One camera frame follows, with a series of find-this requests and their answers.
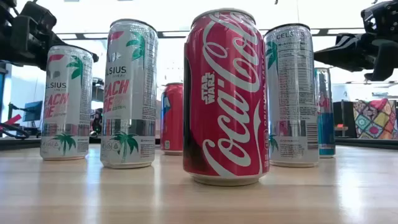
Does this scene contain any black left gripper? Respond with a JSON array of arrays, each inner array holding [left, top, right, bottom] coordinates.
[[9, 1, 99, 70]]

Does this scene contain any colourful patchwork quilt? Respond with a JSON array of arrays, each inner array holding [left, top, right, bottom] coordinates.
[[353, 98, 398, 140]]

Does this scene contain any computer monitor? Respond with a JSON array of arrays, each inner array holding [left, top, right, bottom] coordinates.
[[23, 100, 44, 123]]

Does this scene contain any red Star Wars soda can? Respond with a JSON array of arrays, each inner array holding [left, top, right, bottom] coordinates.
[[160, 82, 185, 156]]

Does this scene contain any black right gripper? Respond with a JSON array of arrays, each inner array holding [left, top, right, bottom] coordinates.
[[313, 0, 398, 82]]

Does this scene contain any red Coca-Cola can white script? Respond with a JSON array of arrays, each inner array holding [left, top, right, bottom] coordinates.
[[182, 7, 271, 187]]

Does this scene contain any black metal table frame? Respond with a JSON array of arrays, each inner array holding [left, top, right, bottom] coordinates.
[[0, 138, 398, 151]]

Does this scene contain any red bar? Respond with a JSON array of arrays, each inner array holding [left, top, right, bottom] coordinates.
[[2, 113, 23, 127]]

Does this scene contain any black cable loop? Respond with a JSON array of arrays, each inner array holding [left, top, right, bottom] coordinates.
[[0, 122, 31, 140]]

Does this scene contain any black cabinet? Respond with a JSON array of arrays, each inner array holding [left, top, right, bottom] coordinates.
[[332, 101, 358, 138]]

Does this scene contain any blue silver slim can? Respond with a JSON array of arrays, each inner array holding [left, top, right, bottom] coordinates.
[[314, 67, 336, 159]]

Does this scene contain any white Celsius palm can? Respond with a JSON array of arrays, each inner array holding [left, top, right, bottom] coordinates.
[[39, 44, 94, 162], [99, 18, 159, 170], [263, 23, 320, 168]]

